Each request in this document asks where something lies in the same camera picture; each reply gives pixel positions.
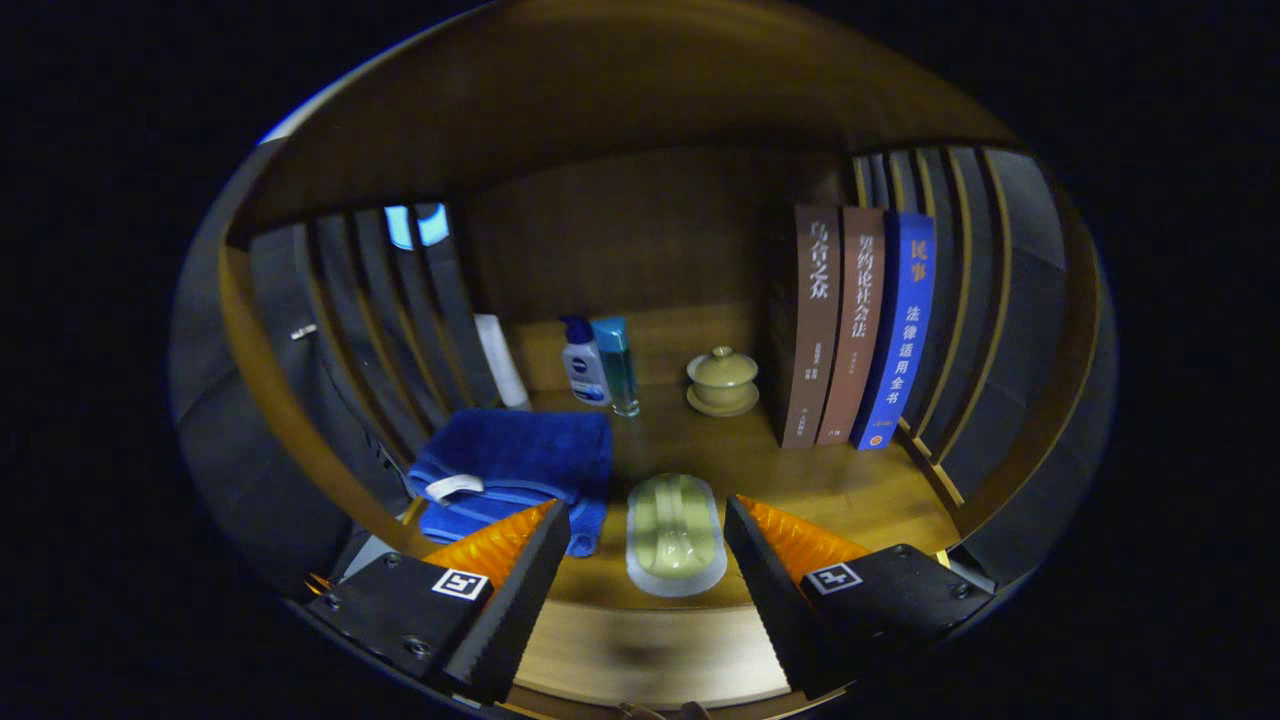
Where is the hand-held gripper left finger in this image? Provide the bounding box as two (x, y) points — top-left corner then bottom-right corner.
(305, 498), (573, 706)

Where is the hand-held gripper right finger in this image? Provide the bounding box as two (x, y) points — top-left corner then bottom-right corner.
(722, 493), (996, 701)

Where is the wooden countertop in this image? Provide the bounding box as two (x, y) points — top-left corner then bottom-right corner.
(400, 300), (966, 611)

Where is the wooden cabinet with slatted shelf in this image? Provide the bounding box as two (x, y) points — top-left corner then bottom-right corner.
(215, 0), (1101, 720)

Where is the folded blue towel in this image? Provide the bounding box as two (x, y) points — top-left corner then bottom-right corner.
(405, 407), (614, 558)

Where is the beige lidded teacup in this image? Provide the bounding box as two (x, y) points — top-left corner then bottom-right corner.
(685, 346), (761, 418)

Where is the white lotion bottle blue cap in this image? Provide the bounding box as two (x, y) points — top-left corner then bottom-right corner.
(560, 316), (612, 407)

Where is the white tube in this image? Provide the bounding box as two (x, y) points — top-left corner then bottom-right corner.
(473, 313), (532, 411)

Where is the teal clear bottle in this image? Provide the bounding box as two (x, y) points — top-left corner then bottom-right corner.
(591, 317), (641, 418)

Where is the dark brown book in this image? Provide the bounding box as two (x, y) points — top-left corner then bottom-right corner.
(770, 205), (843, 449)

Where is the reddish brown book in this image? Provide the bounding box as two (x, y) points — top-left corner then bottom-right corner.
(817, 207), (888, 446)

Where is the blue book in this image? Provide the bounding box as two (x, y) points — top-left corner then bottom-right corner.
(853, 211), (937, 451)

